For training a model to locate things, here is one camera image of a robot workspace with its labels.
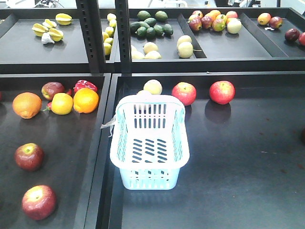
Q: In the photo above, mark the light blue plastic basket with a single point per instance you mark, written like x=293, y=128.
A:
x=149, y=141

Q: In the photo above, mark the red apple beside basket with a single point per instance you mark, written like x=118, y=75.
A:
x=185, y=92

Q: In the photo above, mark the pale yellow pear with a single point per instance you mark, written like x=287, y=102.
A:
x=153, y=86

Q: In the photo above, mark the orange far right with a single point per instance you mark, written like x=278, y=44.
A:
x=85, y=100

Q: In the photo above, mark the red apple right table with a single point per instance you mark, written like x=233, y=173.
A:
x=222, y=92

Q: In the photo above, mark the red bell pepper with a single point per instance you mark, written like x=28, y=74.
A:
x=84, y=84

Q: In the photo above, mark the black wood display table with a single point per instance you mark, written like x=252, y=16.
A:
x=70, y=143

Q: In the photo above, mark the yellow apple right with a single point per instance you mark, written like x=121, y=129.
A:
x=62, y=104

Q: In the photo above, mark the red chili pepper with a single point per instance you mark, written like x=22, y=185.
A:
x=48, y=107

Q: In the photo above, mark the red apple behind orange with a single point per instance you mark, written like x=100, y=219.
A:
x=51, y=88

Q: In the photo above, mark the black upper shelf tray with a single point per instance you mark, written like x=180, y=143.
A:
x=170, y=46

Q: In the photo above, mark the orange with nub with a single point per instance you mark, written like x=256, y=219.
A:
x=27, y=105

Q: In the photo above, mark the red apple middle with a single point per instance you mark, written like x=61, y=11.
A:
x=29, y=157

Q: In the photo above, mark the white garlic bulb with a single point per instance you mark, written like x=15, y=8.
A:
x=46, y=38

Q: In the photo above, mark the red apple front left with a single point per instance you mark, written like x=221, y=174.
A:
x=39, y=202

